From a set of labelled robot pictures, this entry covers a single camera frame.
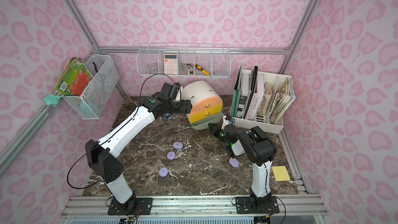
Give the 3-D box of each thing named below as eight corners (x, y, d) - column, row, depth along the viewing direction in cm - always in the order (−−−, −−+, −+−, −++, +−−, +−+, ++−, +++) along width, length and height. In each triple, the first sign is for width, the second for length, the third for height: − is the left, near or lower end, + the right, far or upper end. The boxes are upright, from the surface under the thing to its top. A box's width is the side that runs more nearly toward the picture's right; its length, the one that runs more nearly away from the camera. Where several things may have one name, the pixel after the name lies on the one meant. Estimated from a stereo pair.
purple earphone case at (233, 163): (227, 161, 89) (227, 160, 87) (231, 157, 91) (231, 155, 89) (235, 169, 86) (236, 168, 84) (240, 164, 88) (240, 163, 86)
